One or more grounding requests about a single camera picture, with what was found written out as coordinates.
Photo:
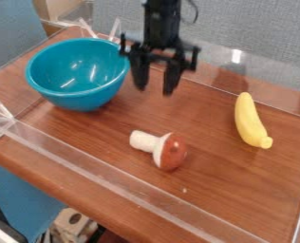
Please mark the yellow toy banana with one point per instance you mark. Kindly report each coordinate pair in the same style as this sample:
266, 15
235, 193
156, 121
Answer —
250, 124

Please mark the blue plastic bowl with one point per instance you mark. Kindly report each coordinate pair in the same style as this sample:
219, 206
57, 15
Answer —
78, 73

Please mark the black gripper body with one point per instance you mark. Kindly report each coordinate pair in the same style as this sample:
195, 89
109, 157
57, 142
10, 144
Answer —
161, 40

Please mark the clear acrylic barrier wall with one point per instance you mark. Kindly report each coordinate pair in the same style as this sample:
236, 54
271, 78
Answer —
233, 193

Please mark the blue cabinet panel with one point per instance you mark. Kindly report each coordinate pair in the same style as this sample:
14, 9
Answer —
29, 209

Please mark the wooden block with hole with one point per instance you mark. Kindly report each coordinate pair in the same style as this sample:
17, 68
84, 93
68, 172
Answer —
73, 227

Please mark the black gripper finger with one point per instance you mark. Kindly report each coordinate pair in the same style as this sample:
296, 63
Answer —
140, 67
172, 75

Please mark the brown white toy mushroom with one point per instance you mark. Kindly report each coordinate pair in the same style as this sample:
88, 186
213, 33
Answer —
168, 148

